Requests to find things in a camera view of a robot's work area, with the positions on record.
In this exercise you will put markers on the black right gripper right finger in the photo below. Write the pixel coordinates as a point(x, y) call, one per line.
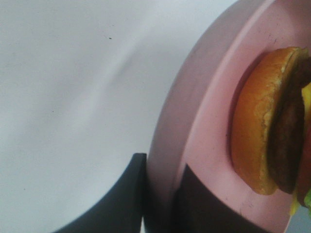
point(197, 210)

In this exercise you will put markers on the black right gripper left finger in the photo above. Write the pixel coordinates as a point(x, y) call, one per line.
point(121, 209)

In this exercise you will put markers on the pink round plate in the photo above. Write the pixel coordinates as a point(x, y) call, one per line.
point(194, 127)

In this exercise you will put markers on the toy burger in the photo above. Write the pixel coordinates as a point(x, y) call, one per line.
point(270, 123)

